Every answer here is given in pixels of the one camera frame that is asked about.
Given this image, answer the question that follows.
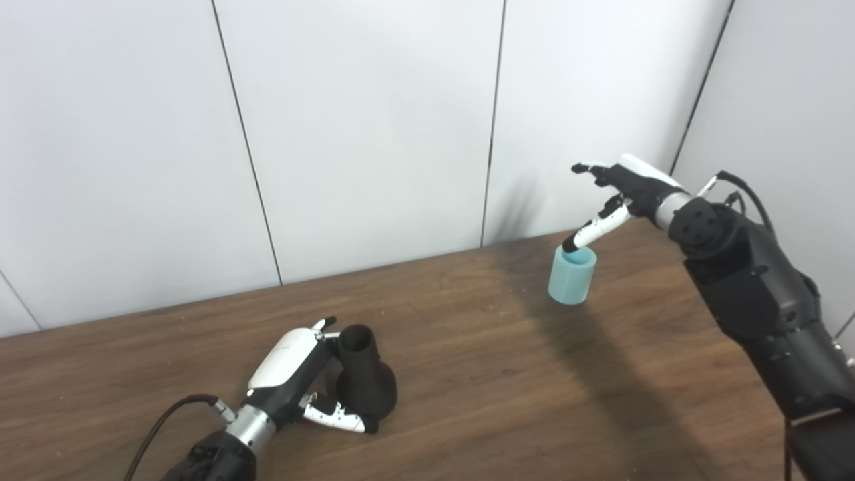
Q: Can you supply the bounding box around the light-blue hose piece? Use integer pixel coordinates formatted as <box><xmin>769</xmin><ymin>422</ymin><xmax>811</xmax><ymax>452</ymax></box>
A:
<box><xmin>547</xmin><ymin>245</ymin><xmax>599</xmax><ymax>307</ymax></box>

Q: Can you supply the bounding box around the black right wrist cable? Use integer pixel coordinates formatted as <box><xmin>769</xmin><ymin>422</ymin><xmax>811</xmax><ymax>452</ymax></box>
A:
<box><xmin>697</xmin><ymin>170</ymin><xmax>776</xmax><ymax>236</ymax></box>

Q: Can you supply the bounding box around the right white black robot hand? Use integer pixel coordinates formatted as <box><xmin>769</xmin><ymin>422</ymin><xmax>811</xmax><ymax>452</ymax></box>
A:
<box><xmin>570</xmin><ymin>152</ymin><xmax>689</xmax><ymax>254</ymax></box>

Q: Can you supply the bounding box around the black nozzle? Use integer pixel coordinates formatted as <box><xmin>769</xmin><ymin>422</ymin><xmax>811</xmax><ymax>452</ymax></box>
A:
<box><xmin>333</xmin><ymin>323</ymin><xmax>399</xmax><ymax>424</ymax></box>

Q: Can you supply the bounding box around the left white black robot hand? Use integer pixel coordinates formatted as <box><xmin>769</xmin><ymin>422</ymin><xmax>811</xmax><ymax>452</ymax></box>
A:
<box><xmin>245</xmin><ymin>316</ymin><xmax>380</xmax><ymax>435</ymax></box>

